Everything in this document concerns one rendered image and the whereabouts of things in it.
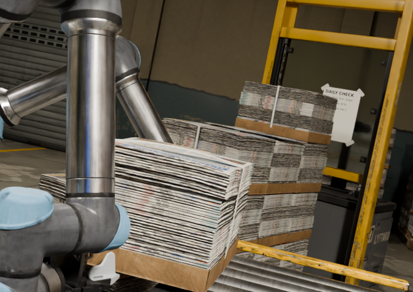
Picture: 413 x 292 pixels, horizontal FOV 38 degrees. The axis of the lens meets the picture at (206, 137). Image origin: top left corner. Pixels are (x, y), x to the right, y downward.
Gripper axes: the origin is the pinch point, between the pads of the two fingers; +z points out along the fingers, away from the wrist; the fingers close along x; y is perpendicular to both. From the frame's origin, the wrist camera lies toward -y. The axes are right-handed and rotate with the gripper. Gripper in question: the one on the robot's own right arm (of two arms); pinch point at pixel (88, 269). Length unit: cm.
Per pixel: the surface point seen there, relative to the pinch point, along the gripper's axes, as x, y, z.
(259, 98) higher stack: -3, 43, 176
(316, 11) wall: 14, 198, 765
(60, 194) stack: 37, 0, 66
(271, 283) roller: -32.1, -0.9, 23.8
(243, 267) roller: -24.9, -0.6, 30.3
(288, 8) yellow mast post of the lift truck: -2, 97, 241
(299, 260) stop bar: -37, 1, 45
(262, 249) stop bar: -27, 1, 45
